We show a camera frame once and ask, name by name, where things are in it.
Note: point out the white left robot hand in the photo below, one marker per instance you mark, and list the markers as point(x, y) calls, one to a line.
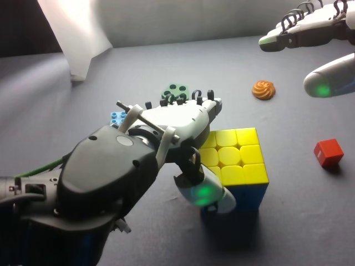
point(177, 119)

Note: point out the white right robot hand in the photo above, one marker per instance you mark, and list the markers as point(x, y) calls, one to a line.
point(310, 25)

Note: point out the multicoloured puzzle cube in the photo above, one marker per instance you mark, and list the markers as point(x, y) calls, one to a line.
point(244, 155)

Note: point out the red cube block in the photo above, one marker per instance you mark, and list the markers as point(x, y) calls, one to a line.
point(330, 152)

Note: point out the green pentagon block with holes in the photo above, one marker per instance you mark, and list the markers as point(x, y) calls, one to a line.
point(176, 93)

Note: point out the light blue studded brick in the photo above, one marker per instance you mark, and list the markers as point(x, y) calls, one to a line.
point(115, 118)

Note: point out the orange swirl cookie toy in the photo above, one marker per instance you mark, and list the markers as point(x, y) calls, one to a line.
point(263, 91)

